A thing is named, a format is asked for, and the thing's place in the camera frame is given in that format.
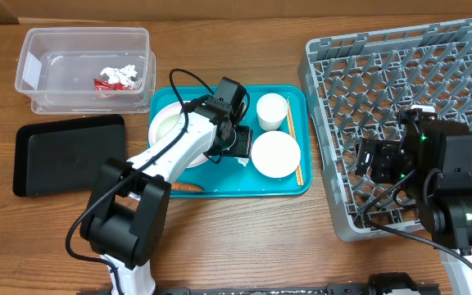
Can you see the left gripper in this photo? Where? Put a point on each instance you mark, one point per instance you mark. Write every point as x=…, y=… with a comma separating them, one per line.
x=244, y=145

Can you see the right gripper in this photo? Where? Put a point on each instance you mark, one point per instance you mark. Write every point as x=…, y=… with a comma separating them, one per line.
x=384, y=156

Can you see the white tissue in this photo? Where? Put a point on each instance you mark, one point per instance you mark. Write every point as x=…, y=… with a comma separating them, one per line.
x=242, y=161

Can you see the white cup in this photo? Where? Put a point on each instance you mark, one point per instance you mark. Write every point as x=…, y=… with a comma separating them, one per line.
x=271, y=109

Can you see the wooden chopstick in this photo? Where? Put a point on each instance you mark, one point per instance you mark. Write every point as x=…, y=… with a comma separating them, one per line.
x=296, y=148

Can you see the small white food bowl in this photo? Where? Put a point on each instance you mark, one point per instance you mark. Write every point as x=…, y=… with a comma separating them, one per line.
x=166, y=125

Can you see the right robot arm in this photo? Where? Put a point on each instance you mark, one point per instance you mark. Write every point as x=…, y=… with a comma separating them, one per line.
x=432, y=165

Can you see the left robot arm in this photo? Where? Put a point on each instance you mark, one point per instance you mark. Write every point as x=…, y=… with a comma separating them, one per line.
x=126, y=212

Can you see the teal serving tray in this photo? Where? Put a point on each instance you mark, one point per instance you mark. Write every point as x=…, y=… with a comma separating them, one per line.
x=231, y=179

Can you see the orange carrot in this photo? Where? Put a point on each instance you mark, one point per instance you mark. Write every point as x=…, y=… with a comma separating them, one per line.
x=184, y=187

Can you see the white plate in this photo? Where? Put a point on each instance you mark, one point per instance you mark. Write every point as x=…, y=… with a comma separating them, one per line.
x=189, y=151

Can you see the grey dish rack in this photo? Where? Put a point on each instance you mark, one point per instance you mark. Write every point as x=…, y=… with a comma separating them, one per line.
x=356, y=83

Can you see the black tray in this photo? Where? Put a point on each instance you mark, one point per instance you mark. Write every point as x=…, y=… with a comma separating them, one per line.
x=66, y=155

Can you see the clear plastic bin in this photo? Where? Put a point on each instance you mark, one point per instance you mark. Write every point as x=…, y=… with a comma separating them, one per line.
x=57, y=66

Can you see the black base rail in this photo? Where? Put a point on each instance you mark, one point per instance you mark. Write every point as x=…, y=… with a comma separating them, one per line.
x=377, y=284

